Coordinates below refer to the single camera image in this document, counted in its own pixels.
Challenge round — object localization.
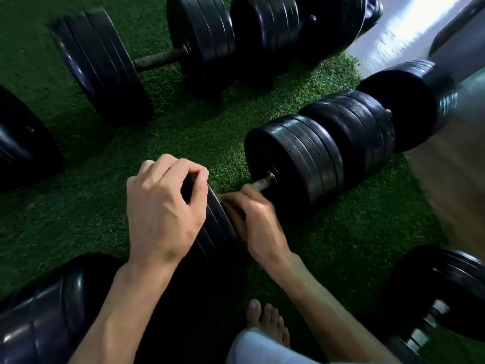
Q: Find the person's right hand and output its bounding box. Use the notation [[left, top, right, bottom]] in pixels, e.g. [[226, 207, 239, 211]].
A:
[[219, 184, 294, 268]]

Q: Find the person's left hand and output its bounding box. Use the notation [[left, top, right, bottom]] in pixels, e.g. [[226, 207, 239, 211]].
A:
[[126, 154, 210, 268]]

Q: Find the person's left forearm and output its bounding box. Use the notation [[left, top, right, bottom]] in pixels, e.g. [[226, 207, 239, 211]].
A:
[[68, 257, 183, 364]]

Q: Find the person's right forearm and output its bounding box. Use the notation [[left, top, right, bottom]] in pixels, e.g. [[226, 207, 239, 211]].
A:
[[265, 253, 402, 364]]

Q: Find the green artificial turf mat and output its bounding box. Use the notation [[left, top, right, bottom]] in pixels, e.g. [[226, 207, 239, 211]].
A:
[[0, 0, 485, 364]]

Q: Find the person's bare foot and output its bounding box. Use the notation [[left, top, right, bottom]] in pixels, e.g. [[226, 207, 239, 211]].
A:
[[246, 299, 292, 348]]

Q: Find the light grey trouser leg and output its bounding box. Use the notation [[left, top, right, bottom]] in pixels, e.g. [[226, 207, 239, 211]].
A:
[[226, 328, 330, 364]]

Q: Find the dark grey metal frame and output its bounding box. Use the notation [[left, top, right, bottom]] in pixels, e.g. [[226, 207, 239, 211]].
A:
[[428, 0, 485, 123]]

